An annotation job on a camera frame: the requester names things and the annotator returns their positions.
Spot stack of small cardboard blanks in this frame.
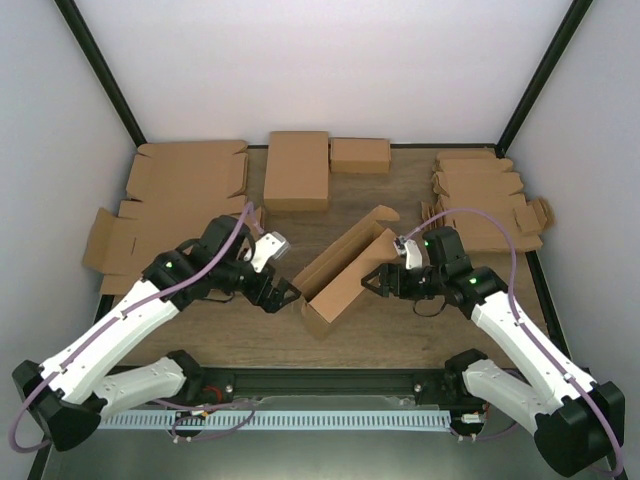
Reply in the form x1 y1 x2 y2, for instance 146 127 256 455
421 149 555 252

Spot large cardboard box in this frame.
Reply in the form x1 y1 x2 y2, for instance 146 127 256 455
293 205 400 340

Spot black left corner frame post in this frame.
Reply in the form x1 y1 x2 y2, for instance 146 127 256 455
54 0 147 147

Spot small folded cardboard box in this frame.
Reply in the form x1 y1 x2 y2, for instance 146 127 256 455
330 138 391 174

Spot flat cardboard blank back left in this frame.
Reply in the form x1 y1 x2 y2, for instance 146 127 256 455
126 140 248 201

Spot light blue slotted cable duct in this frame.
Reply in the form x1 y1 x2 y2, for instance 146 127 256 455
99 410 451 432

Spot flat cardboard blank front left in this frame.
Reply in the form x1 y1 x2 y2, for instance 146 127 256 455
83 195 247 296

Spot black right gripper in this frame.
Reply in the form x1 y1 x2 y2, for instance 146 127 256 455
363 263 446 301

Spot black right corner frame post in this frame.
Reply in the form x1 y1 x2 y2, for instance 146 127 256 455
495 0 593 157

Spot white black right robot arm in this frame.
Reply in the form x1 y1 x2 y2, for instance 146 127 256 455
361 226 625 477

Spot black corner frame post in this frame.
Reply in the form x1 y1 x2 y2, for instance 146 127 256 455
54 0 147 147
495 0 593 157

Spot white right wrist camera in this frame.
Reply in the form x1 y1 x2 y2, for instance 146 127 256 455
393 236 423 270

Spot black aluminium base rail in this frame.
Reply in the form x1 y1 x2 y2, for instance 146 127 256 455
168 368 480 409

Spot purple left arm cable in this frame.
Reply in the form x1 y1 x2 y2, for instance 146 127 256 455
9 201 264 454

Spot flat cardboard blank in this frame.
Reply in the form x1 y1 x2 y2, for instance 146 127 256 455
83 195 247 296
126 140 248 201

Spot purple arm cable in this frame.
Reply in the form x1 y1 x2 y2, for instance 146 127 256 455
399 207 627 475
9 201 264 454

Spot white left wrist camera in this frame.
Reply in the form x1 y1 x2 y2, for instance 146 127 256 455
244 231 290 273

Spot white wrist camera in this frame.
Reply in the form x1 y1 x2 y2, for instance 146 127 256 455
393 236 423 270
244 231 290 273

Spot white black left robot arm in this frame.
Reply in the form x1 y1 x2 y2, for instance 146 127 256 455
12 215 301 451

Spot tall folded cardboard box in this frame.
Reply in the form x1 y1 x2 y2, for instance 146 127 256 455
263 131 330 213

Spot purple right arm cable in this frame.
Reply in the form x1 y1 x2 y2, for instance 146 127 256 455
399 207 627 475

